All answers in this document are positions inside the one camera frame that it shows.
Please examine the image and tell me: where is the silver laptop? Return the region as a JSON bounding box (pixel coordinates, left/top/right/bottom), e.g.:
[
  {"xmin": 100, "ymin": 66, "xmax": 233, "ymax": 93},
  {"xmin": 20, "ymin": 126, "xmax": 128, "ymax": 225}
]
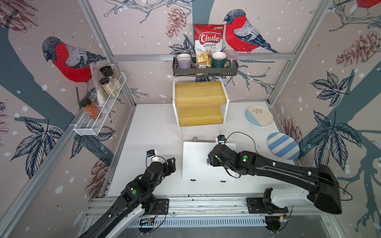
[{"xmin": 182, "ymin": 142, "xmax": 236, "ymax": 182}]

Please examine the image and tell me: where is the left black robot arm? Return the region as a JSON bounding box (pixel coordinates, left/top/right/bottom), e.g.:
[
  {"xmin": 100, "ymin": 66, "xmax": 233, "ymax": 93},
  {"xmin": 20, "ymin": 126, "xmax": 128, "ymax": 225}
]
[{"xmin": 80, "ymin": 156, "xmax": 176, "ymax": 238}]

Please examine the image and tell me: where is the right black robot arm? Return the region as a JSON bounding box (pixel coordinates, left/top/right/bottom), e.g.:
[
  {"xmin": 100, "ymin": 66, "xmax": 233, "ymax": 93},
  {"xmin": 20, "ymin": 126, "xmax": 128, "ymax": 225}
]
[{"xmin": 207, "ymin": 143, "xmax": 342, "ymax": 215}]

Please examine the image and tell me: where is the black lid spice jar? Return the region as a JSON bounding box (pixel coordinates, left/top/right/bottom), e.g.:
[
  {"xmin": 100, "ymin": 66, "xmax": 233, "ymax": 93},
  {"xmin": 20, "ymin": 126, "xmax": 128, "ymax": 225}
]
[{"xmin": 100, "ymin": 65, "xmax": 122, "ymax": 90}]

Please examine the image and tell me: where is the cream and blue plate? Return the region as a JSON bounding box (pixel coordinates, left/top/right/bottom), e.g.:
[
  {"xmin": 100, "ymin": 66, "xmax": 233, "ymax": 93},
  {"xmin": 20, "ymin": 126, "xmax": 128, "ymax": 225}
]
[{"xmin": 245, "ymin": 106, "xmax": 273, "ymax": 127}]

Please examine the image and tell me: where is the two-tier wooden shelf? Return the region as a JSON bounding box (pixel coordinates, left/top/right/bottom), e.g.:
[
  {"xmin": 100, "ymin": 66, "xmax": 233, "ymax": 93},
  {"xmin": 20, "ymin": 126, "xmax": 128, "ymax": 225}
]
[{"xmin": 172, "ymin": 79, "xmax": 230, "ymax": 139}]

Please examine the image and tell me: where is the blue striped plate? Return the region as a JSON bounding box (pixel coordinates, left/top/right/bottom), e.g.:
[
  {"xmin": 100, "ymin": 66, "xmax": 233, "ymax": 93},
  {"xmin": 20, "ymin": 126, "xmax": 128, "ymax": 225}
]
[{"xmin": 267, "ymin": 132, "xmax": 300, "ymax": 160}]

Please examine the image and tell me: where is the orange spice jar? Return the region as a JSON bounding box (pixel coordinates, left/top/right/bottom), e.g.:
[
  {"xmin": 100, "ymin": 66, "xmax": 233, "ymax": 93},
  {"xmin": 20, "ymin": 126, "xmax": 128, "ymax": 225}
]
[{"xmin": 79, "ymin": 99, "xmax": 101, "ymax": 120}]

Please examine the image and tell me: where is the beige spice jar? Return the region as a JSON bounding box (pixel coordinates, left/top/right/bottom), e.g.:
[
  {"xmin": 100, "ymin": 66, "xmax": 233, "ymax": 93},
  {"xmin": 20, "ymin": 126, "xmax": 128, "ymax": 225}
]
[{"xmin": 100, "ymin": 77, "xmax": 117, "ymax": 97}]

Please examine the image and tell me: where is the dark green mug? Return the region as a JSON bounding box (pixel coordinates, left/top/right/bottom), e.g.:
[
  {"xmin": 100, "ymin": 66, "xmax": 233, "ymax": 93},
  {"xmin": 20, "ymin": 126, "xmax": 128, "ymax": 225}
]
[{"xmin": 211, "ymin": 52, "xmax": 231, "ymax": 68}]

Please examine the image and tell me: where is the pink glass cup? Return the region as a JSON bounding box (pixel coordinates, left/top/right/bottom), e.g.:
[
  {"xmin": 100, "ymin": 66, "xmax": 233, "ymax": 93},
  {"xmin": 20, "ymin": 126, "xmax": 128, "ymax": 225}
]
[{"xmin": 224, "ymin": 50, "xmax": 239, "ymax": 68}]

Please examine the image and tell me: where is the lilac mug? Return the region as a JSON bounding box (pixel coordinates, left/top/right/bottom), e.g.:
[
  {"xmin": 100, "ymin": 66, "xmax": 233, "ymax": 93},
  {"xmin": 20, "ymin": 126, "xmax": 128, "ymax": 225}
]
[{"xmin": 176, "ymin": 54, "xmax": 192, "ymax": 69}]

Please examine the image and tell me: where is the red Chuba chips bag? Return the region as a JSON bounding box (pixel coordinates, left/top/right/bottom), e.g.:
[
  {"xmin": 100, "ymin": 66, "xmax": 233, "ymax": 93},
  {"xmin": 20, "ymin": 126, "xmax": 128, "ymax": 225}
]
[{"xmin": 194, "ymin": 24, "xmax": 224, "ymax": 67}]

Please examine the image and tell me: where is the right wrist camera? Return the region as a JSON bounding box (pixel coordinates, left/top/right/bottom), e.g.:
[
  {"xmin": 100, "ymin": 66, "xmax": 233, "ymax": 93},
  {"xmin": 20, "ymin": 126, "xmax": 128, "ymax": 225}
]
[{"xmin": 216, "ymin": 135, "xmax": 226, "ymax": 144}]

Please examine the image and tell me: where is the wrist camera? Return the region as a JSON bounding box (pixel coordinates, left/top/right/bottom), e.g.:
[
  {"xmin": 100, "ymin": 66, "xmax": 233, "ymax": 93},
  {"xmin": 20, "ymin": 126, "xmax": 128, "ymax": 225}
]
[
  {"xmin": 216, "ymin": 135, "xmax": 226, "ymax": 144},
  {"xmin": 146, "ymin": 149, "xmax": 157, "ymax": 158}
]

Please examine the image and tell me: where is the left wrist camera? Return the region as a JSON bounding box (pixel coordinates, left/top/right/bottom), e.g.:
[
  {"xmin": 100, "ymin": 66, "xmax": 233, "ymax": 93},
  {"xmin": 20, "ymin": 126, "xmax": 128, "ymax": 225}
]
[{"xmin": 146, "ymin": 149, "xmax": 157, "ymax": 158}]

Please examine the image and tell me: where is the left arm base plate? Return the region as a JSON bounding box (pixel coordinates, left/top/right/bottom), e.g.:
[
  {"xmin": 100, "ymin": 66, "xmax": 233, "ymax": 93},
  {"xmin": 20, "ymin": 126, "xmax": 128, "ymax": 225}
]
[{"xmin": 144, "ymin": 199, "xmax": 170, "ymax": 215}]

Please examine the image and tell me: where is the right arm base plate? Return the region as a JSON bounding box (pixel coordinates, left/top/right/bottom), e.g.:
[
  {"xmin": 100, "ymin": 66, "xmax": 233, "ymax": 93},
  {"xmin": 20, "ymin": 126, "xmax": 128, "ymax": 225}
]
[{"xmin": 246, "ymin": 197, "xmax": 289, "ymax": 215}]

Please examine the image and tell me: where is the white wire spice rack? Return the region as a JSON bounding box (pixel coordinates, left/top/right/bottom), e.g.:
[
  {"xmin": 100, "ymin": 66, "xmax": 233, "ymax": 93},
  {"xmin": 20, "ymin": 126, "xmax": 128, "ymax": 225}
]
[{"xmin": 74, "ymin": 72, "xmax": 127, "ymax": 136}]

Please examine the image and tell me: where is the dark grey wall basket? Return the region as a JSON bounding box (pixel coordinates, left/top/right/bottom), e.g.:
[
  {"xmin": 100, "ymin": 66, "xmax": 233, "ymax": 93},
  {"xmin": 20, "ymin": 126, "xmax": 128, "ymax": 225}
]
[{"xmin": 172, "ymin": 56, "xmax": 239, "ymax": 77}]

